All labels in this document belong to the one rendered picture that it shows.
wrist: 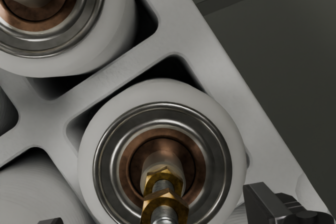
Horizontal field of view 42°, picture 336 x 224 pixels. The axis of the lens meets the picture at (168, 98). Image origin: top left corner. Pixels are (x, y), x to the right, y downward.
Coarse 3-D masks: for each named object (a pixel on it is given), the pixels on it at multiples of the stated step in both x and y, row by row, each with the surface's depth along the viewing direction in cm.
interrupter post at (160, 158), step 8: (160, 152) 23; (168, 152) 24; (152, 160) 22; (160, 160) 21; (168, 160) 21; (176, 160) 22; (144, 168) 22; (152, 168) 21; (176, 168) 21; (144, 176) 21; (184, 176) 22; (144, 184) 21; (184, 184) 21
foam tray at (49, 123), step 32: (160, 0) 30; (160, 32) 31; (192, 32) 31; (128, 64) 31; (160, 64) 42; (192, 64) 31; (224, 64) 31; (32, 96) 31; (64, 96) 31; (96, 96) 31; (224, 96) 31; (32, 128) 31; (64, 128) 31; (256, 128) 31; (0, 160) 31; (64, 160) 31; (256, 160) 31; (288, 160) 31; (288, 192) 31
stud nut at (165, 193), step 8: (152, 192) 17; (160, 192) 17; (168, 192) 16; (144, 200) 16; (152, 200) 16; (160, 200) 16; (168, 200) 16; (176, 200) 16; (144, 208) 16; (152, 208) 16; (176, 208) 16; (184, 208) 16; (144, 216) 16; (184, 216) 16
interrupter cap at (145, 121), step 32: (128, 128) 24; (160, 128) 24; (192, 128) 24; (96, 160) 23; (128, 160) 24; (192, 160) 24; (224, 160) 24; (96, 192) 24; (128, 192) 24; (192, 192) 24; (224, 192) 24
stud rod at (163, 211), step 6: (162, 180) 20; (156, 186) 19; (162, 186) 19; (168, 186) 19; (156, 210) 16; (162, 210) 16; (168, 210) 16; (156, 216) 15; (162, 216) 15; (168, 216) 15; (174, 216) 16; (150, 222) 16; (156, 222) 15; (162, 222) 15; (168, 222) 15; (174, 222) 15
